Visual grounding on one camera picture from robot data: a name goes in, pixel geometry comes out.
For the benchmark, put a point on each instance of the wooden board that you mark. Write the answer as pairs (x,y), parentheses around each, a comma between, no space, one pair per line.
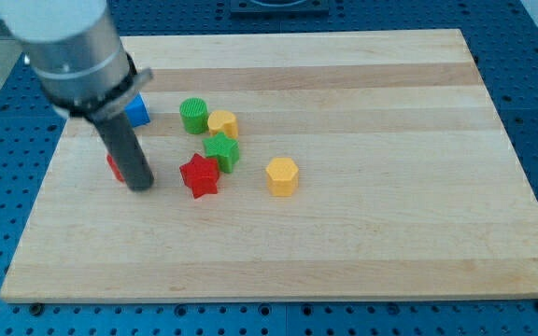
(409,187)

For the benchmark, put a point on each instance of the green cylinder block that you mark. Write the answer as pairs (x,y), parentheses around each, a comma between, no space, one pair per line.
(194,114)

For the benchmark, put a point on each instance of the yellow hexagon block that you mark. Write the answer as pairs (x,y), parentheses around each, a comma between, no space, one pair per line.
(282,176)

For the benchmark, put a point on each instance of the blue cube block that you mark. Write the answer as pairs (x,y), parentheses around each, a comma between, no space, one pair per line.
(137,112)

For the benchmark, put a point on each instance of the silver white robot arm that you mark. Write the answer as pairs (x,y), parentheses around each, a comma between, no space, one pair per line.
(84,70)

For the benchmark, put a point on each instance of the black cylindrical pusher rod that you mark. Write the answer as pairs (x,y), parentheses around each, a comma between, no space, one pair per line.
(122,145)

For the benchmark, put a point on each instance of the yellow crescent block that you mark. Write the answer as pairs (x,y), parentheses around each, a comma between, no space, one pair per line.
(223,121)

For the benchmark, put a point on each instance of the dark base plate fixture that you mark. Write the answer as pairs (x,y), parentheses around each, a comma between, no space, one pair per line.
(278,6)

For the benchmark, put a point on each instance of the green star block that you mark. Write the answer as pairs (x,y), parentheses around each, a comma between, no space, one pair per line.
(224,149)

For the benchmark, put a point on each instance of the red star block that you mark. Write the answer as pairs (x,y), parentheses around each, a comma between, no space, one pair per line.
(200,175)

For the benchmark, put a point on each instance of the red block behind rod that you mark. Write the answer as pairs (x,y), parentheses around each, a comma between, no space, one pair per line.
(114,168)

